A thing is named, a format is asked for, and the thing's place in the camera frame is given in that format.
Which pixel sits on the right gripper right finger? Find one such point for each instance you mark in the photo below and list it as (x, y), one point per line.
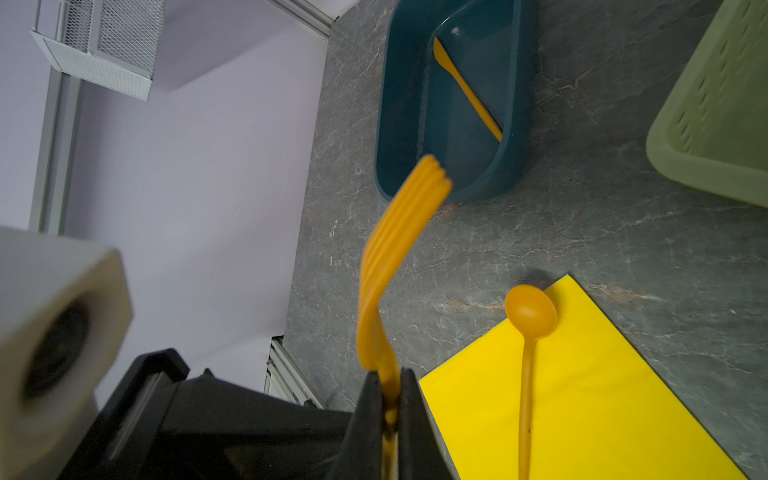
(418, 454)

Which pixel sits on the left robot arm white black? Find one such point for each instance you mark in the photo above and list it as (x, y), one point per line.
(65, 311)

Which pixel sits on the yellow paper napkin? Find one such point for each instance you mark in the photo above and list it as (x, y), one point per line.
(600, 411)

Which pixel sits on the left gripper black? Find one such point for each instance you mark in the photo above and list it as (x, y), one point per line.
(160, 423)

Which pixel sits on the orange plastic knife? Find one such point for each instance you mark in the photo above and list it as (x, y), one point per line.
(443, 59)

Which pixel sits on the white mesh box basket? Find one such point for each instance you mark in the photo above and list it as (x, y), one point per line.
(110, 43)

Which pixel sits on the orange plastic fork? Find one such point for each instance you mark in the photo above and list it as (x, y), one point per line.
(404, 219)

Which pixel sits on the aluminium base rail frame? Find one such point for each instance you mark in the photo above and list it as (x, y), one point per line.
(284, 380)

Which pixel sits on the dark teal plastic tub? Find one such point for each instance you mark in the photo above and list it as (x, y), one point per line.
(423, 111)

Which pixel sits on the light green perforated basket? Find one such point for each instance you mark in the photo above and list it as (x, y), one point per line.
(711, 132)

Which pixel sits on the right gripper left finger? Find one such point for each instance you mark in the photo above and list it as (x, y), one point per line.
(360, 454)

